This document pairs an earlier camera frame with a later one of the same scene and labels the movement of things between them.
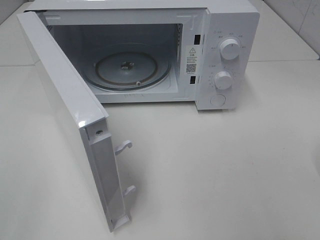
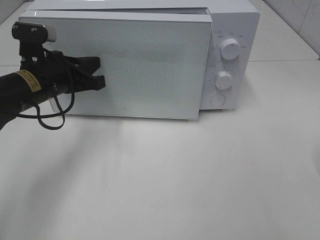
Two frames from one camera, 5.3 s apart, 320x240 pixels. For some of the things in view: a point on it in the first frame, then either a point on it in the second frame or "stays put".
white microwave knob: (230, 49) stays put
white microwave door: (78, 104) → (153, 62)
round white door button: (217, 100) stays put
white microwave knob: (223, 80) stays put
